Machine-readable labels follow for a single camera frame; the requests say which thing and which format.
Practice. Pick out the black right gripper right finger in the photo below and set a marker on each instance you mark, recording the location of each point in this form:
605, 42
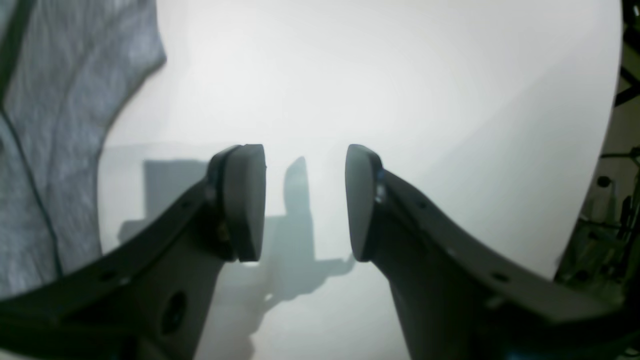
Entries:
457, 299

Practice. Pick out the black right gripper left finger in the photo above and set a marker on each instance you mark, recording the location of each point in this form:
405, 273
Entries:
149, 299

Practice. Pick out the grey T-shirt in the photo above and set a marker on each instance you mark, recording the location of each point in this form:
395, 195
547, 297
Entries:
68, 67

